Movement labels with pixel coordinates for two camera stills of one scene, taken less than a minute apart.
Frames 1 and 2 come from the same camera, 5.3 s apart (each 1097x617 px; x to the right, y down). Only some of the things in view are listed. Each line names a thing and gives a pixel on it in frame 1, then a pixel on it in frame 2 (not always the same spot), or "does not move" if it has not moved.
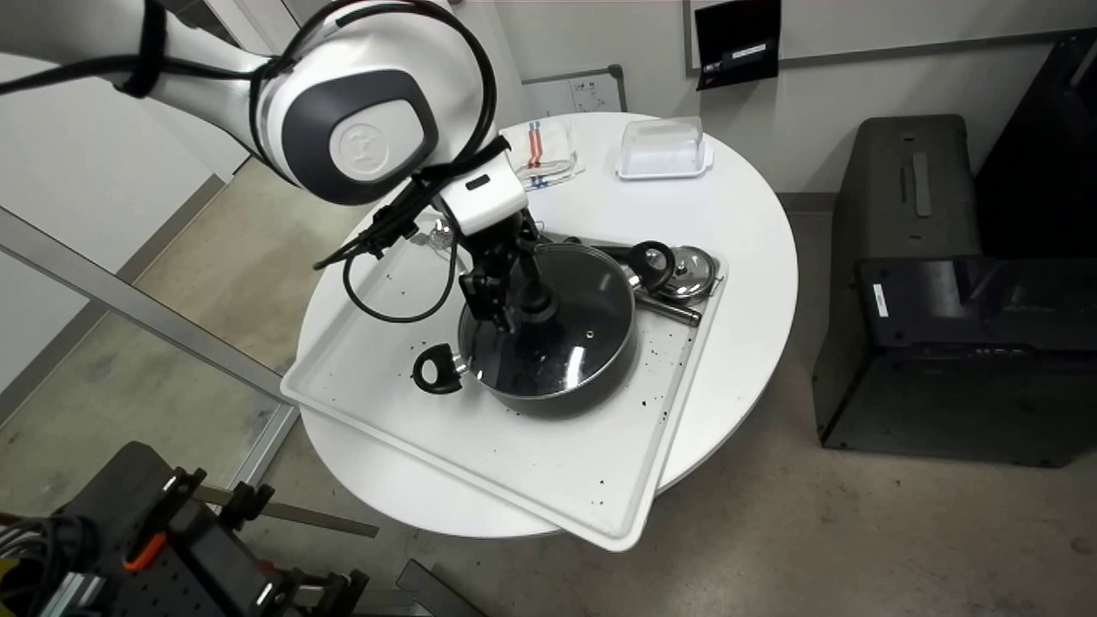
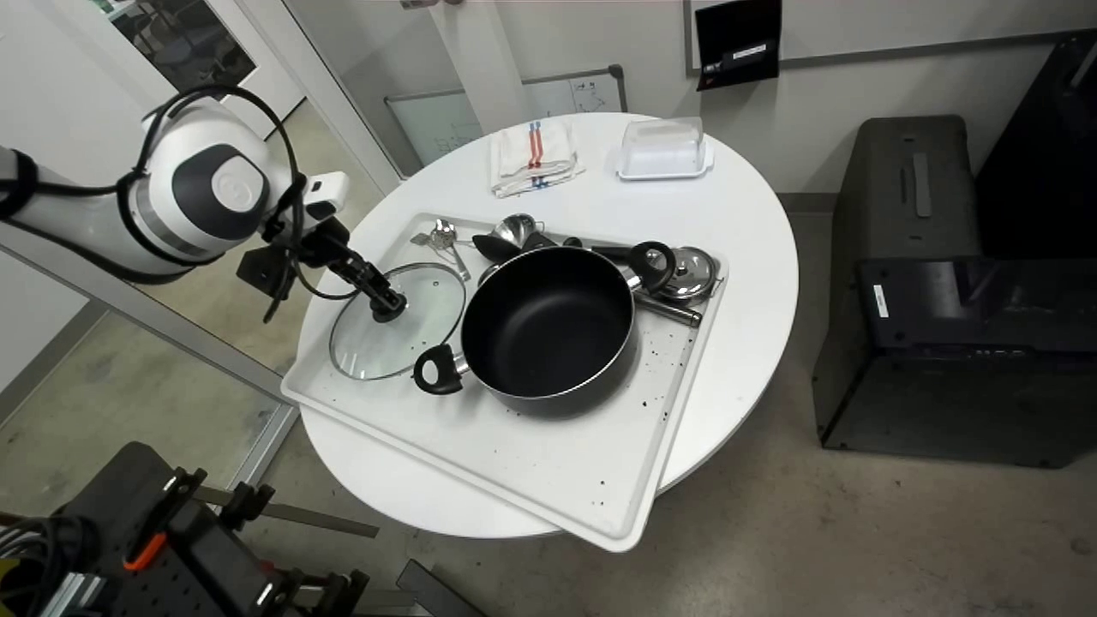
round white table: (663, 182) does not move
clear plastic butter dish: (663, 148) does not move
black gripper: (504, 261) to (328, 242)
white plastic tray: (600, 466) does not move
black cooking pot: (550, 360) does not move
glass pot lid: (575, 321) to (376, 347)
